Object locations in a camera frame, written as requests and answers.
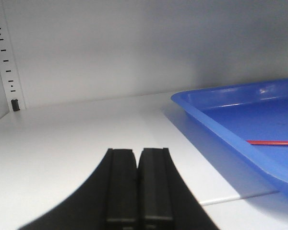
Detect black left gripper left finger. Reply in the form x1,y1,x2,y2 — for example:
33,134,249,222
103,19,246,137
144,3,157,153
21,149,137,230

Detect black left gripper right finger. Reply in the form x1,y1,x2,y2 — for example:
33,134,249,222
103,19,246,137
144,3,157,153
138,148,218,230

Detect red plastic spoon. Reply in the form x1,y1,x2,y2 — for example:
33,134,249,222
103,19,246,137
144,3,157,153
247,140,288,146

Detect black shelf support clip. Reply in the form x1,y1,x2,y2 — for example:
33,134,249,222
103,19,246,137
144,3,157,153
11,99,21,112

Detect blue plastic tray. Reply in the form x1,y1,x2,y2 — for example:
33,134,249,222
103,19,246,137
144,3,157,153
171,78,288,195

